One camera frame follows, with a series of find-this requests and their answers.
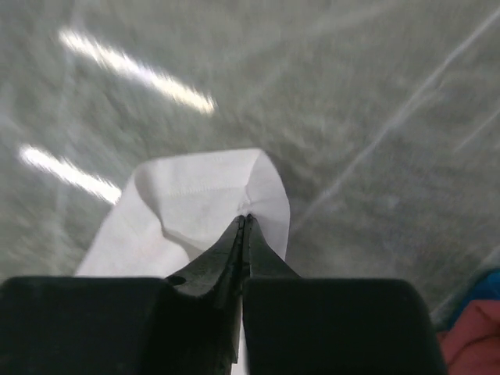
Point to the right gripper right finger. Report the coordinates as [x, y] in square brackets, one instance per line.
[297, 325]

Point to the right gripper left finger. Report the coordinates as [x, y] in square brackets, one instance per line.
[186, 323]

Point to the white printed t-shirt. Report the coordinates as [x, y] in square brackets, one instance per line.
[173, 209]

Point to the folded salmon t-shirt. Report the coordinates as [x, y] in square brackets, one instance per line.
[471, 346]

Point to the folded blue t-shirt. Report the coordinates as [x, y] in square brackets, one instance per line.
[486, 287]

